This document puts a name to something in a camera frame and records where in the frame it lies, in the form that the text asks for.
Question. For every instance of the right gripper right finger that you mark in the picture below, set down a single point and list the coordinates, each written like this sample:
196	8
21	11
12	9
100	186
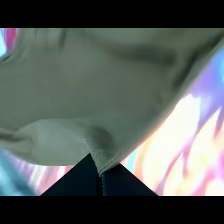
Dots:
125	183

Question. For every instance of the grey-green shirt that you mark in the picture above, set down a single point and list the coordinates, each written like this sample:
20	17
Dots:
93	93

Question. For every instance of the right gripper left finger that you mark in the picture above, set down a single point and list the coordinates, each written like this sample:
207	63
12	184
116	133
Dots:
80	181

